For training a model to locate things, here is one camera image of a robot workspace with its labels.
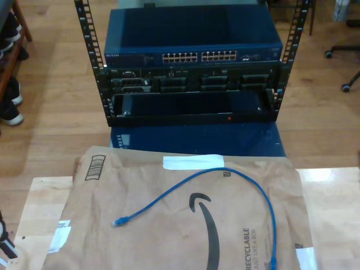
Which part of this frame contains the dark table leg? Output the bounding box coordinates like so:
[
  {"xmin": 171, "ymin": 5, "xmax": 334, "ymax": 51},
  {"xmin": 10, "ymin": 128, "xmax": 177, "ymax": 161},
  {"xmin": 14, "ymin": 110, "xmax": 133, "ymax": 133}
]
[{"xmin": 308, "ymin": 0, "xmax": 316, "ymax": 37}]

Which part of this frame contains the hanging patterned cloth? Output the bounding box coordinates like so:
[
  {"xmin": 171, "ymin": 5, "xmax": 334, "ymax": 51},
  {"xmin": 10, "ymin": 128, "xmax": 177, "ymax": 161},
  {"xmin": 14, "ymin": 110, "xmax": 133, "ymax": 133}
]
[{"xmin": 333, "ymin": 0, "xmax": 352, "ymax": 23}]

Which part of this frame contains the black open rack frame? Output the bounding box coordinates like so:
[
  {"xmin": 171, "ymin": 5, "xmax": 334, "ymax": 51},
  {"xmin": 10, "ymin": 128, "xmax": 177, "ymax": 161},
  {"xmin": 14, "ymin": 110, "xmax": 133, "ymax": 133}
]
[{"xmin": 74, "ymin": 0, "xmax": 310, "ymax": 127}]

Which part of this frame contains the long white tape strip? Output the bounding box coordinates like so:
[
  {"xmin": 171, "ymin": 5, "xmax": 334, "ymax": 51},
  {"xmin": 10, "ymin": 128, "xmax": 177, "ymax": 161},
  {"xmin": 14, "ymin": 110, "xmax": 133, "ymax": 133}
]
[{"xmin": 163, "ymin": 154, "xmax": 225, "ymax": 170}]

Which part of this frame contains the wooden shoe rack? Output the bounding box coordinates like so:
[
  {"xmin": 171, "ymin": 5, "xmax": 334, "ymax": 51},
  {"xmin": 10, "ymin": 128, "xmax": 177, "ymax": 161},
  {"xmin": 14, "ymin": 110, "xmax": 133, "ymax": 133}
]
[{"xmin": 0, "ymin": 0, "xmax": 33, "ymax": 99}]

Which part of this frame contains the dark blue metal case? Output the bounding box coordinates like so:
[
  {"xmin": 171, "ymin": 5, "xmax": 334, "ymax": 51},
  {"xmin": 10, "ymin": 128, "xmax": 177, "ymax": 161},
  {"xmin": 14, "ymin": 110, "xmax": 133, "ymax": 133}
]
[{"xmin": 109, "ymin": 123, "xmax": 286, "ymax": 158}]

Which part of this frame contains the dark shoe white sole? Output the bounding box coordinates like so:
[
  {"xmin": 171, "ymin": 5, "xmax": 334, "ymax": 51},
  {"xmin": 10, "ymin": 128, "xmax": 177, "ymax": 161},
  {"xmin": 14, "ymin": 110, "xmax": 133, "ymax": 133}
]
[
  {"xmin": 0, "ymin": 39, "xmax": 15, "ymax": 54},
  {"xmin": 0, "ymin": 103, "xmax": 25, "ymax": 127},
  {"xmin": 4, "ymin": 11, "xmax": 23, "ymax": 43},
  {"xmin": 7, "ymin": 77, "xmax": 24, "ymax": 106}
]

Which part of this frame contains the blue network cable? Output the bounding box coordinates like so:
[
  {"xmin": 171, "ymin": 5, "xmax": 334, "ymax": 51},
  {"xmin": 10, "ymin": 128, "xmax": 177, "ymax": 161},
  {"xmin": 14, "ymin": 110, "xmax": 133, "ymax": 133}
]
[{"xmin": 111, "ymin": 167, "xmax": 278, "ymax": 270}]

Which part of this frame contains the plain dark shoe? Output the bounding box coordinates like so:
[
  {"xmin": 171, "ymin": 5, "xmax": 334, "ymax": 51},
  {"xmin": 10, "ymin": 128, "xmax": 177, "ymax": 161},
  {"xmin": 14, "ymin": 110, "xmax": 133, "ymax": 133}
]
[{"xmin": 15, "ymin": 44, "xmax": 30, "ymax": 61}]

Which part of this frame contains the black rack server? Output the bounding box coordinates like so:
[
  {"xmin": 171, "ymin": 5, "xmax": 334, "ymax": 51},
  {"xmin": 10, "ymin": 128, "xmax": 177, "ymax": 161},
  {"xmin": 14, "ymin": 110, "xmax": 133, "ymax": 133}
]
[{"xmin": 103, "ymin": 63, "xmax": 283, "ymax": 94}]

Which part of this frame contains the black chair leg with caster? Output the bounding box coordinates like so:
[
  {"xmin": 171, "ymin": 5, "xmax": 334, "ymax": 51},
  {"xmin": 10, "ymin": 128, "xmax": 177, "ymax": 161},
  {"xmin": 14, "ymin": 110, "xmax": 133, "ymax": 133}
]
[{"xmin": 341, "ymin": 70, "xmax": 360, "ymax": 93}]

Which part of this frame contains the brown paper mailer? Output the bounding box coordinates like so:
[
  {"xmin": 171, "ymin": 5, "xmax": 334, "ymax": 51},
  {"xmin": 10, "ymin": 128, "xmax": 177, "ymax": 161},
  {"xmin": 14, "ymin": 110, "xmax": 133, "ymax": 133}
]
[{"xmin": 42, "ymin": 145, "xmax": 318, "ymax": 270}]

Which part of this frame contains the blue network switch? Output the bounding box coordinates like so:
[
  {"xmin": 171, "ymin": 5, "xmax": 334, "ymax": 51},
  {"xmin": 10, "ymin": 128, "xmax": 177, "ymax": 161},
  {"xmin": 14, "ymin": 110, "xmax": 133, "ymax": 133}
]
[{"xmin": 103, "ymin": 5, "xmax": 284, "ymax": 68}]

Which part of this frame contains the white shipping label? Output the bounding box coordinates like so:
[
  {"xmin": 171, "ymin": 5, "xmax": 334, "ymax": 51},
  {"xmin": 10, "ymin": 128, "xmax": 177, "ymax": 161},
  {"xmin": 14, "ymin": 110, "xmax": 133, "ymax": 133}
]
[{"xmin": 47, "ymin": 219, "xmax": 73, "ymax": 253}]

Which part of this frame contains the white tape patch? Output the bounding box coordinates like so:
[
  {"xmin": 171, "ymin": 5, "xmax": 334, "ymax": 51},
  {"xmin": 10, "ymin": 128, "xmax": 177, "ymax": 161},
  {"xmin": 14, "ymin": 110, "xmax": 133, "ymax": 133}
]
[{"xmin": 294, "ymin": 243, "xmax": 318, "ymax": 270}]

